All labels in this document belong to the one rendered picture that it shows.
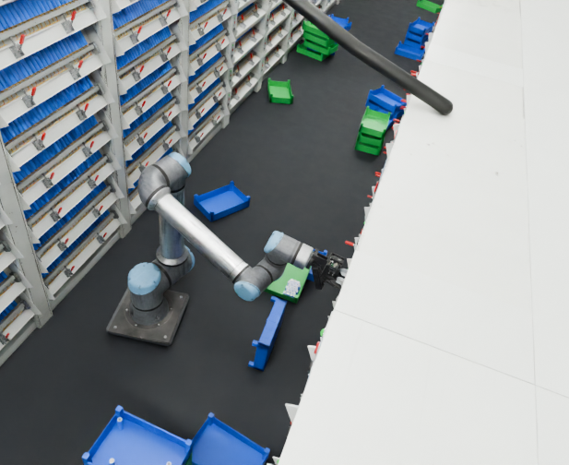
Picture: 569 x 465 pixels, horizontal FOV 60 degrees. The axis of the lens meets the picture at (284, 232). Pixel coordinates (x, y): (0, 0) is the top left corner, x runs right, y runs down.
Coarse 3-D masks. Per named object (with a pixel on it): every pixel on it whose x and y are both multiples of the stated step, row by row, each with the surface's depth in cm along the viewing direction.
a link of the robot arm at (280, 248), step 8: (280, 232) 182; (272, 240) 179; (280, 240) 179; (288, 240) 179; (296, 240) 182; (264, 248) 182; (272, 248) 179; (280, 248) 178; (288, 248) 178; (296, 248) 178; (272, 256) 182; (280, 256) 180; (288, 256) 179; (296, 256) 178; (280, 264) 184
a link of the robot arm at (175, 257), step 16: (160, 160) 195; (176, 160) 196; (176, 176) 195; (176, 192) 202; (160, 224) 217; (160, 240) 226; (176, 240) 223; (160, 256) 232; (176, 256) 232; (192, 256) 243; (176, 272) 236
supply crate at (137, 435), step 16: (128, 416) 177; (112, 432) 175; (128, 432) 176; (144, 432) 177; (160, 432) 175; (96, 448) 169; (112, 448) 171; (128, 448) 172; (144, 448) 173; (160, 448) 174; (176, 448) 174; (192, 448) 174; (96, 464) 167; (128, 464) 168; (144, 464) 169; (160, 464) 170; (176, 464) 171
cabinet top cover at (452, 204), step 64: (448, 0) 131; (512, 0) 140; (512, 64) 104; (448, 128) 80; (512, 128) 83; (384, 192) 65; (448, 192) 67; (512, 192) 69; (384, 256) 56; (448, 256) 57; (512, 256) 59
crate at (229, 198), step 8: (232, 184) 328; (208, 192) 320; (216, 192) 325; (224, 192) 331; (232, 192) 332; (240, 192) 326; (200, 200) 320; (208, 200) 322; (216, 200) 323; (224, 200) 325; (232, 200) 326; (240, 200) 327; (248, 200) 320; (200, 208) 313; (208, 208) 317; (216, 208) 318; (224, 208) 319; (232, 208) 314; (240, 208) 319; (208, 216) 308; (216, 216) 308; (224, 216) 314
